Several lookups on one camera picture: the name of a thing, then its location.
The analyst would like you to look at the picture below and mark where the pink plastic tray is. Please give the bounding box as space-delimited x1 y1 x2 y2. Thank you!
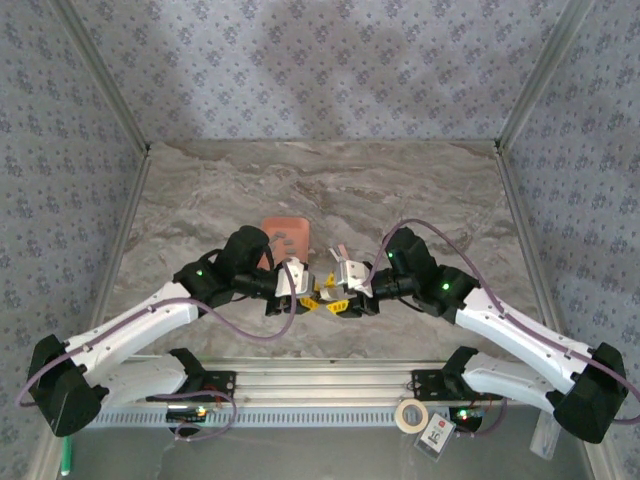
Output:
259 215 312 269

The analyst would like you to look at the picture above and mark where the aluminium table side bar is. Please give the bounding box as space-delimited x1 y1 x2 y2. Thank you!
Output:
493 144 559 326
89 147 154 331

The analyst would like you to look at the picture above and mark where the white tape roll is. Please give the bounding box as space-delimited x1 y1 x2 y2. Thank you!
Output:
394 398 430 431

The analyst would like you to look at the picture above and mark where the clear badge card holder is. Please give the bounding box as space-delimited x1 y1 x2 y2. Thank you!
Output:
413 413 459 456

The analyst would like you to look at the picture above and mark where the controller board with LED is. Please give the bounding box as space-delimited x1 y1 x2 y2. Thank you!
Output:
449 407 485 432
166 405 209 422

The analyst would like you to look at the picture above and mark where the clear plastic bag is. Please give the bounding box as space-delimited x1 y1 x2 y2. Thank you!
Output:
530 414 559 459

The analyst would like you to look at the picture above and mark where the green pen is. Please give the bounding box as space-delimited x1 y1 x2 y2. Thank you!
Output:
59 434 75 476

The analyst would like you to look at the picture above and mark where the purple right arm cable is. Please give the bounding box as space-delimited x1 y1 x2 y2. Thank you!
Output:
367 218 640 439

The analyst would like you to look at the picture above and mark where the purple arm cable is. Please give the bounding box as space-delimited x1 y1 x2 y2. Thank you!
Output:
14 257 301 444
367 218 640 439

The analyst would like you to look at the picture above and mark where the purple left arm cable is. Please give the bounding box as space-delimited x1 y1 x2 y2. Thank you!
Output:
14 257 301 444

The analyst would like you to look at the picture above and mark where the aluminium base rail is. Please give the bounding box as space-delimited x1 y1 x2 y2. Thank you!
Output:
122 355 506 407

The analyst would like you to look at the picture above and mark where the grey slotted cable duct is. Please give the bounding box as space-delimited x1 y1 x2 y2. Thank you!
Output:
84 408 467 430

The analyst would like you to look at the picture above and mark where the aluminium frame post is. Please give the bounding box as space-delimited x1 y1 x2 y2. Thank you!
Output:
494 0 599 154
49 0 154 156

